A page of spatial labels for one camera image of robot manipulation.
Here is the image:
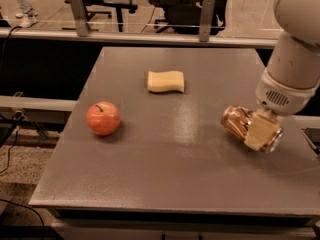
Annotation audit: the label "metal railing bar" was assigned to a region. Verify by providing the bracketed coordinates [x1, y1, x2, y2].
[11, 29, 277, 49]

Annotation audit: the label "left metal bracket post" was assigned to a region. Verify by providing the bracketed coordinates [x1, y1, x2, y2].
[68, 0, 90, 37]

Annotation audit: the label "black cable left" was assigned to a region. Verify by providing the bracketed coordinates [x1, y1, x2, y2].
[0, 25, 46, 228]

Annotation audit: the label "black office chair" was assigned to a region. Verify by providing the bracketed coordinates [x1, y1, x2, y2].
[149, 0, 228, 35]

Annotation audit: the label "person's legs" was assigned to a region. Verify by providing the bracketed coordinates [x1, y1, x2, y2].
[16, 0, 38, 28]

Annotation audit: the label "yellow sponge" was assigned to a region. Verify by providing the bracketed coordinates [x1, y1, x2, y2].
[147, 71, 185, 93]

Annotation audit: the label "middle metal bracket post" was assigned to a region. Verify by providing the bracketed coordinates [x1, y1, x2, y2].
[199, 0, 216, 42]

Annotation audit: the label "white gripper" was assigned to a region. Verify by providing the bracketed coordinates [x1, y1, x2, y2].
[244, 68, 319, 151]

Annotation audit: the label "red apple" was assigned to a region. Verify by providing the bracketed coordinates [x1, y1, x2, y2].
[86, 101, 120, 136]

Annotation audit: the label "metal bracket post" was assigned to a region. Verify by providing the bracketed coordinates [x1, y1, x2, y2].
[68, 0, 90, 37]
[199, 0, 216, 42]

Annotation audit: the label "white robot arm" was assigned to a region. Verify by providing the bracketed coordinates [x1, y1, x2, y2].
[245, 0, 320, 151]

